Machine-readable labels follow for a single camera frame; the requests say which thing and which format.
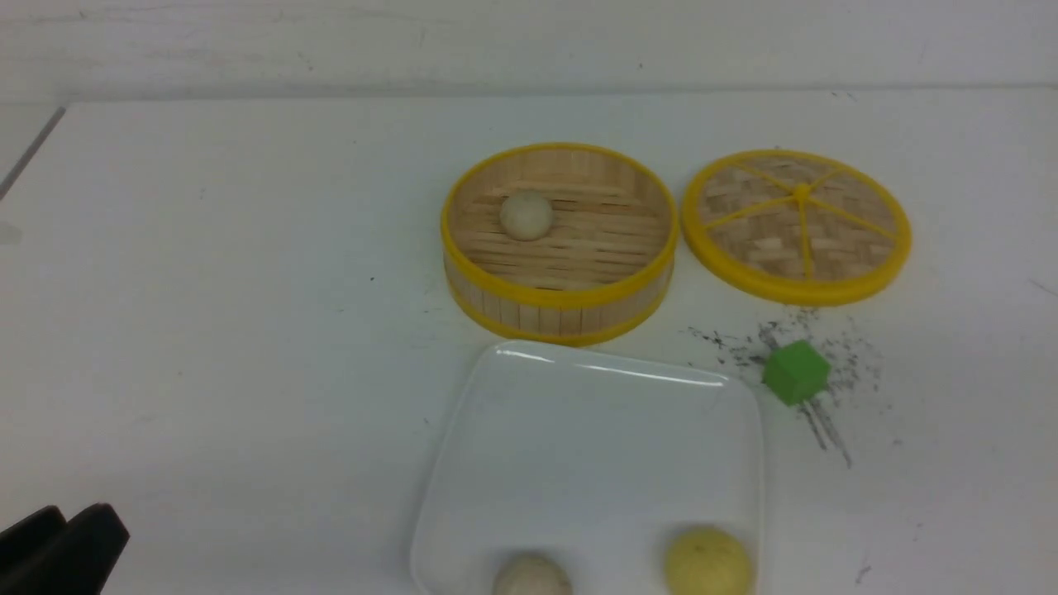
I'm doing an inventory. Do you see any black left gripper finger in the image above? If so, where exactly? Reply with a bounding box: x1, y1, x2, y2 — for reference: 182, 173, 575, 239
1, 503, 130, 594
1, 506, 67, 571

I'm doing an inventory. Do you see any white steamed bun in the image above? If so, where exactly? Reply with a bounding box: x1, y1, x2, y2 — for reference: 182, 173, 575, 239
498, 192, 555, 242

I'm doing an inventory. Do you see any yellow steamed bun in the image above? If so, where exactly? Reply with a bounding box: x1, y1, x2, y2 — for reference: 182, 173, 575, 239
664, 525, 755, 594

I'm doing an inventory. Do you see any beige steamed bun on plate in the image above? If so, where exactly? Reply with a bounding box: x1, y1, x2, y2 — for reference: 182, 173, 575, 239
492, 554, 574, 595

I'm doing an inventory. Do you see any white square plate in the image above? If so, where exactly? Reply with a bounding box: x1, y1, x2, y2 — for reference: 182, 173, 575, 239
409, 341, 766, 594

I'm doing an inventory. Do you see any bamboo steamer basket yellow rim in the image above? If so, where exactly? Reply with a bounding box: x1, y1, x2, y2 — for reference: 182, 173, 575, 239
440, 142, 679, 346

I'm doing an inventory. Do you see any green cube block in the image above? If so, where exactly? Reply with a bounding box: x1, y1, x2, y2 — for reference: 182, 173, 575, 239
762, 340, 832, 407

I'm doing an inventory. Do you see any woven bamboo steamer lid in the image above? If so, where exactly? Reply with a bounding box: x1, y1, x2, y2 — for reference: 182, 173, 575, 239
680, 148, 913, 307

